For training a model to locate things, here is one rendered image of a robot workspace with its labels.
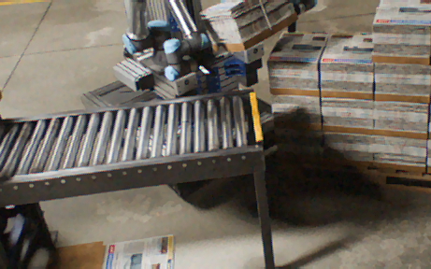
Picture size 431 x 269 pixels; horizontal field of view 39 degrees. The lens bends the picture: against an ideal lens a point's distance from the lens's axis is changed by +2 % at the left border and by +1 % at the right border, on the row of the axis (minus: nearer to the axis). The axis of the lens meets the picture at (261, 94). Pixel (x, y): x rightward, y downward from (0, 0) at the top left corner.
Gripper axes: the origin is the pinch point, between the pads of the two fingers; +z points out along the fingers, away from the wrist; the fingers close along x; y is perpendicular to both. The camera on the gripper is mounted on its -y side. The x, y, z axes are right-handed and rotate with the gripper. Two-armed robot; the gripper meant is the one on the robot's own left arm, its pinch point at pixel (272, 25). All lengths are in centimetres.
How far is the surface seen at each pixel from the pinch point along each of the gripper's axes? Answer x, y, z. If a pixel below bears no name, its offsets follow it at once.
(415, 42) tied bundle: 66, -28, -28
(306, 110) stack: 3, -52, 1
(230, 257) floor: -9, -102, 74
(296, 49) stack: 3.8, -17.7, -7.5
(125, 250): -53, -84, 108
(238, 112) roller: 19, -27, 55
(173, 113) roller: -5, -17, 75
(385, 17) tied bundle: 54, -12, -27
